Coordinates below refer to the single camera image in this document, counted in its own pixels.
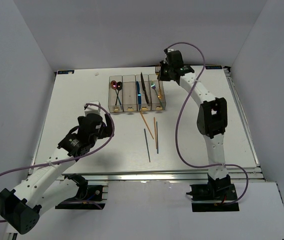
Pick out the gold fork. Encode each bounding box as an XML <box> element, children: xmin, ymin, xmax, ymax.
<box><xmin>155</xmin><ymin>64</ymin><xmax>162</xmax><ymax>99</ymax></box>

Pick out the rainbow fork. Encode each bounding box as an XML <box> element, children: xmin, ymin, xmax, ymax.
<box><xmin>150</xmin><ymin>80</ymin><xmax>163</xmax><ymax>108</ymax></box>

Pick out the black knife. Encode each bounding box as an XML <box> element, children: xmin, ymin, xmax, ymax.
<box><xmin>140</xmin><ymin>72</ymin><xmax>150</xmax><ymax>105</ymax></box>

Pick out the blue knife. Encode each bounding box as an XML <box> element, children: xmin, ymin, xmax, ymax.
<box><xmin>136</xmin><ymin>82</ymin><xmax>141</xmax><ymax>106</ymax></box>

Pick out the rainbow spoon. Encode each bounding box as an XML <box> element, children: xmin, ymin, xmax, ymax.
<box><xmin>110</xmin><ymin>80</ymin><xmax>118</xmax><ymax>105</ymax></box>

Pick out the black spoon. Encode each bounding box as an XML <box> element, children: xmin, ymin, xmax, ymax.
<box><xmin>116</xmin><ymin>81</ymin><xmax>123</xmax><ymax>105</ymax></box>

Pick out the orange chopstick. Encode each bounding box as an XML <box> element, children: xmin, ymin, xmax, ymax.
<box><xmin>153</xmin><ymin>117</ymin><xmax>158</xmax><ymax>153</ymax></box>
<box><xmin>139</xmin><ymin>111</ymin><xmax>154</xmax><ymax>140</ymax></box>

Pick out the blue chopstick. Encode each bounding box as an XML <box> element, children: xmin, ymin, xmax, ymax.
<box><xmin>155</xmin><ymin>121</ymin><xmax>159</xmax><ymax>154</ymax></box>
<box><xmin>144</xmin><ymin>128</ymin><xmax>151</xmax><ymax>163</ymax></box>

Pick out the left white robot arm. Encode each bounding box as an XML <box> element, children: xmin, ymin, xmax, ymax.
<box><xmin>0</xmin><ymin>113</ymin><xmax>114</xmax><ymax>235</ymax></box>

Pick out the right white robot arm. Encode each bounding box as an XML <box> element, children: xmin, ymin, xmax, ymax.
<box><xmin>156</xmin><ymin>49</ymin><xmax>231</xmax><ymax>200</ymax></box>

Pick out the clear container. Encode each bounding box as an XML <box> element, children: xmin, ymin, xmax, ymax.
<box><xmin>135</xmin><ymin>74</ymin><xmax>151</xmax><ymax>111</ymax></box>
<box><xmin>122</xmin><ymin>75</ymin><xmax>137</xmax><ymax>112</ymax></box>
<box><xmin>148</xmin><ymin>74</ymin><xmax>166</xmax><ymax>111</ymax></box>
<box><xmin>108</xmin><ymin>75</ymin><xmax>124</xmax><ymax>113</ymax></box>

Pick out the right blue corner sticker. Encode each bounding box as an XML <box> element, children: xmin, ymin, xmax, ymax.
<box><xmin>205</xmin><ymin>65</ymin><xmax>223</xmax><ymax>70</ymax></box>

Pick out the blue corner sticker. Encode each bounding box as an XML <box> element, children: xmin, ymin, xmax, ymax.
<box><xmin>57</xmin><ymin>70</ymin><xmax>75</xmax><ymax>75</ymax></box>
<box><xmin>205</xmin><ymin>65</ymin><xmax>223</xmax><ymax>70</ymax></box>

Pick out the left blue corner sticker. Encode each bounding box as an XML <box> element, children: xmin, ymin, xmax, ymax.
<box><xmin>57</xmin><ymin>70</ymin><xmax>75</xmax><ymax>75</ymax></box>

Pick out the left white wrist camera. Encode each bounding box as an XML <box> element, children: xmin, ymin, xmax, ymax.
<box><xmin>84</xmin><ymin>101</ymin><xmax>101</xmax><ymax>116</ymax></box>

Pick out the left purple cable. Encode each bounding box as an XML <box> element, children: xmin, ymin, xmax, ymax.
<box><xmin>0</xmin><ymin>102</ymin><xmax>116</xmax><ymax>223</ymax></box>

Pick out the purple cable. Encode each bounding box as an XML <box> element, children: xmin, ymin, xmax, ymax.
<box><xmin>165</xmin><ymin>41</ymin><xmax>249</xmax><ymax>206</ymax></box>
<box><xmin>0</xmin><ymin>102</ymin><xmax>116</xmax><ymax>223</ymax></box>

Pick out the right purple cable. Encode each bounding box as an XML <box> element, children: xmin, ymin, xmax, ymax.
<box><xmin>165</xmin><ymin>41</ymin><xmax>249</xmax><ymax>206</ymax></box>

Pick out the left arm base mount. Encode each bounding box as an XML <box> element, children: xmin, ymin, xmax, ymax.
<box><xmin>55</xmin><ymin>175</ymin><xmax>108</xmax><ymax>210</ymax></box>

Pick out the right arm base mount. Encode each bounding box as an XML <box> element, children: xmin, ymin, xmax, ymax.
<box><xmin>186</xmin><ymin>175</ymin><xmax>239</xmax><ymax>213</ymax></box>

